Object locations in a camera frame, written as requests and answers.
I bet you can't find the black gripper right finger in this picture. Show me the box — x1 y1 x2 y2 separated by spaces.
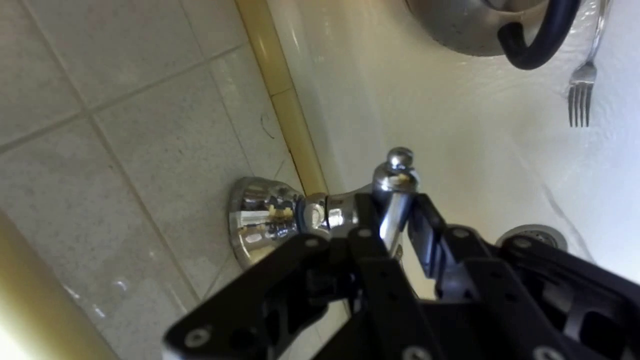
405 194 640 360

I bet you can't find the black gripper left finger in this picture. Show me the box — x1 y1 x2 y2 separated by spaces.
163 227 416 360

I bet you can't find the chrome faucet lever handle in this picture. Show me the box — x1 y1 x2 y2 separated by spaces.
371 144 423 264

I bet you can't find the metal sink drain strainer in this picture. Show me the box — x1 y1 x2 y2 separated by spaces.
495 222 570 254

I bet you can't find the white kitchen sink basin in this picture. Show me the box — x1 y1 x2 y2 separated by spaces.
264 0 640 285

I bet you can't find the metal fork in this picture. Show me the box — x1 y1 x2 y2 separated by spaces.
565 0 615 130

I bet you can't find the chrome wall faucet with spout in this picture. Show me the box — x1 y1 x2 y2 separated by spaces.
225 174 377 270

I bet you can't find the window with cream frame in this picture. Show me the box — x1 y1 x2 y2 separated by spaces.
0 208 124 360

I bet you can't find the steel kettle with black handle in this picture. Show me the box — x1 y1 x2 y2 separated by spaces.
405 0 586 71

